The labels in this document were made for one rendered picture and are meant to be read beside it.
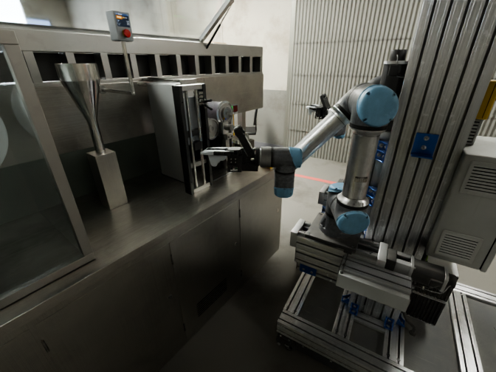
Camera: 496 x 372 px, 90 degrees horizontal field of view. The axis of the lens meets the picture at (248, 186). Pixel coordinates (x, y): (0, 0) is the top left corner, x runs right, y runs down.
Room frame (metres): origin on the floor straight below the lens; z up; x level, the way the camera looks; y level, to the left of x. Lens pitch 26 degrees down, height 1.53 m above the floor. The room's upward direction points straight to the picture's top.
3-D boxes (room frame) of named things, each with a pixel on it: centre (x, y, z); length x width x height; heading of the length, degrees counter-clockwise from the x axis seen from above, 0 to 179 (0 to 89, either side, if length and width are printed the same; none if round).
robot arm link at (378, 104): (0.84, -0.40, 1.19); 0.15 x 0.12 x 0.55; 175
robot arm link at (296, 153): (0.86, -0.14, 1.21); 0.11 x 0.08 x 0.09; 85
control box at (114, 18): (1.17, 0.50, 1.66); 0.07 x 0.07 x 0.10; 59
